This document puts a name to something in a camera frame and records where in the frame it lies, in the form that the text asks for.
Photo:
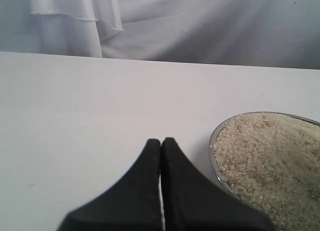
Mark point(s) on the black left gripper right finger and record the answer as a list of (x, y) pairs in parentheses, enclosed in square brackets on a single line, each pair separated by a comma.
[(193, 203)]

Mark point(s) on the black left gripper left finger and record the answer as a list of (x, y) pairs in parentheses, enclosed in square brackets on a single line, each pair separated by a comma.
[(131, 204)]

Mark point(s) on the metal plate of rice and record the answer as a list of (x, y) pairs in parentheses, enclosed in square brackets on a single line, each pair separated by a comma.
[(271, 161)]

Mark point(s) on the white backdrop curtain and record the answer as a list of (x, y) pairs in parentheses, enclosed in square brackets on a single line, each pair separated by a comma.
[(268, 33)]

